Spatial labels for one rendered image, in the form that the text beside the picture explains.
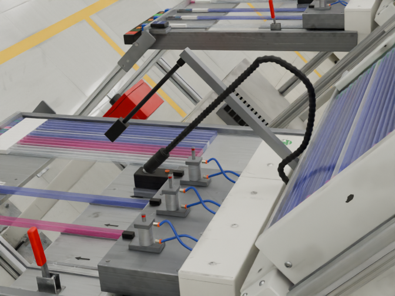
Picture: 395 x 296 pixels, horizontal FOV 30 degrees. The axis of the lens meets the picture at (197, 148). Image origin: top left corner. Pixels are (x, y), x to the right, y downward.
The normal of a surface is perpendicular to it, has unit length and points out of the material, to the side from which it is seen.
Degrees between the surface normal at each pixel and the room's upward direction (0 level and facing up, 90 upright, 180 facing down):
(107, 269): 90
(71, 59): 0
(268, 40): 90
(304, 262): 90
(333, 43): 90
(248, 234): 46
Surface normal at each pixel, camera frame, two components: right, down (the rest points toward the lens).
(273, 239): -0.33, 0.40
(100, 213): -0.07, -0.91
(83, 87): 0.63, -0.59
